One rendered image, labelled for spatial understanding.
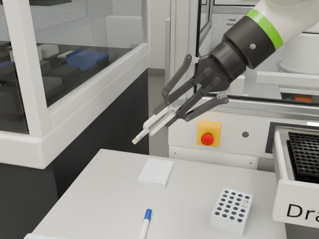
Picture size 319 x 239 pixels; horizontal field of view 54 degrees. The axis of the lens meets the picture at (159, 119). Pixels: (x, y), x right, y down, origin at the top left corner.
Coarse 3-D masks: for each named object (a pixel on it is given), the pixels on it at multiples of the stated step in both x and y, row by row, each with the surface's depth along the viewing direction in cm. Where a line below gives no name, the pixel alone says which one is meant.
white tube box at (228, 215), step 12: (228, 192) 88; (240, 192) 87; (216, 204) 83; (228, 204) 83; (240, 204) 83; (216, 216) 78; (228, 216) 79; (240, 216) 80; (228, 228) 78; (240, 228) 76
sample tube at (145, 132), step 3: (144, 129) 66; (147, 129) 66; (141, 132) 66; (144, 132) 66; (147, 132) 66; (138, 135) 67; (141, 135) 66; (144, 135) 66; (135, 138) 67; (138, 138) 67; (132, 141) 67; (135, 141) 67
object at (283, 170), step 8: (280, 128) 101; (288, 128) 101; (280, 136) 102; (288, 136) 101; (272, 144) 99; (280, 144) 91; (272, 152) 97; (280, 152) 87; (288, 152) 98; (280, 160) 84; (288, 160) 94; (280, 168) 82; (288, 168) 90; (280, 176) 81; (288, 176) 87
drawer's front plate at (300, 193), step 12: (288, 180) 70; (276, 192) 72; (288, 192) 70; (300, 192) 69; (312, 192) 68; (276, 204) 72; (288, 204) 71; (300, 204) 70; (312, 204) 70; (276, 216) 73; (300, 216) 72; (312, 216) 71
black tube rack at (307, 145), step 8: (296, 136) 95; (304, 136) 95; (312, 136) 95; (288, 144) 96; (296, 144) 90; (304, 144) 90; (312, 144) 91; (296, 152) 87; (304, 152) 86; (312, 152) 86; (296, 160) 83; (304, 160) 84; (312, 160) 83; (296, 168) 85; (304, 168) 79; (312, 168) 80; (296, 176) 81; (304, 176) 82; (312, 176) 81
